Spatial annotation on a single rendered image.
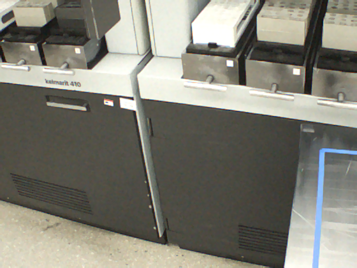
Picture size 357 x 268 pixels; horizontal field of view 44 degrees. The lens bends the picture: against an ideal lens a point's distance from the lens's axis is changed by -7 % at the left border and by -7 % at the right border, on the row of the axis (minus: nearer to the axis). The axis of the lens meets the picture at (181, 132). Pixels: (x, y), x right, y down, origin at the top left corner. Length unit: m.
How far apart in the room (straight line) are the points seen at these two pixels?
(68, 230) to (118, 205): 0.36
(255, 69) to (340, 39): 0.21
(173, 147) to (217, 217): 0.27
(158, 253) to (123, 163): 0.43
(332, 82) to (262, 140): 0.25
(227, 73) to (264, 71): 0.09
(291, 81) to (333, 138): 0.28
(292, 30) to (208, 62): 0.21
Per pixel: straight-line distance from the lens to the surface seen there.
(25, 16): 1.38
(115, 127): 1.30
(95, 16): 0.27
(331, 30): 1.06
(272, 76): 1.04
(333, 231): 0.64
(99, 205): 1.59
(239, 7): 1.16
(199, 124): 1.18
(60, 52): 1.25
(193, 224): 1.45
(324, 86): 1.03
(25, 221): 1.93
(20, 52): 1.35
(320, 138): 0.79
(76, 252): 1.75
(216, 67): 1.07
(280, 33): 1.07
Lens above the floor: 1.30
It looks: 37 degrees down
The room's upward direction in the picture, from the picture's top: 7 degrees counter-clockwise
